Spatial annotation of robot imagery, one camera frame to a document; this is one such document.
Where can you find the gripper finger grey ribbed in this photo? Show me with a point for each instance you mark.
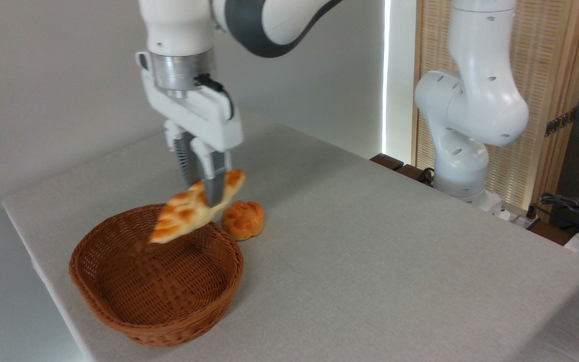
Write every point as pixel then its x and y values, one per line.
pixel 185 161
pixel 214 176

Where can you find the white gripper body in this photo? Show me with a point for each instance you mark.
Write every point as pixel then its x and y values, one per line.
pixel 204 118

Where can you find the long braided bread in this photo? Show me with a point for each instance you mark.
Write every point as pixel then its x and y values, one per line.
pixel 181 218

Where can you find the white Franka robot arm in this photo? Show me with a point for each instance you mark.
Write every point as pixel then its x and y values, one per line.
pixel 475 100

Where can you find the round orange bread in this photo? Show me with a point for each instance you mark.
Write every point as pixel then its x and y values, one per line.
pixel 245 223

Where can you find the brown wicker basket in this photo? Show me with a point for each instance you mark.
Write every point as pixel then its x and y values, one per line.
pixel 169 314

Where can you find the dark brown wooden edge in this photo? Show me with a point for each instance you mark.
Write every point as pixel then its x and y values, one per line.
pixel 387 161

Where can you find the grey fabric tablecloth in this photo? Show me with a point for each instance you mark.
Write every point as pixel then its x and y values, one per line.
pixel 370 261

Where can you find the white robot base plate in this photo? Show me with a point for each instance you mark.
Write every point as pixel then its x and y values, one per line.
pixel 490 203

